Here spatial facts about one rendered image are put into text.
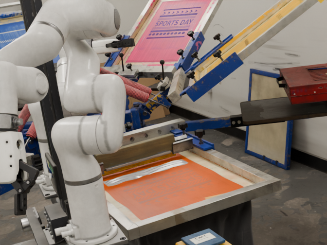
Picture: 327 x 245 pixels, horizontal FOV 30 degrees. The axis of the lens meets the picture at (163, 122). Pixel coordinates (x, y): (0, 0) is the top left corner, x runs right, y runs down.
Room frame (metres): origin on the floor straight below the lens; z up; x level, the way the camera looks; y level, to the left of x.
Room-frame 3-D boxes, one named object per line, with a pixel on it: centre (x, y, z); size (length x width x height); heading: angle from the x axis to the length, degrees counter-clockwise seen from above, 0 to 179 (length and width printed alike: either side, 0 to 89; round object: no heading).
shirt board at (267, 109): (3.12, -0.20, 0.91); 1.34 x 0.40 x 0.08; 83
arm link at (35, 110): (1.86, 0.34, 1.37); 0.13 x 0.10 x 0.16; 88
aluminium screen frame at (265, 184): (2.23, 0.05, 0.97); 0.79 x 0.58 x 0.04; 23
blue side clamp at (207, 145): (2.56, -0.12, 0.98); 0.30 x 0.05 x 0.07; 23
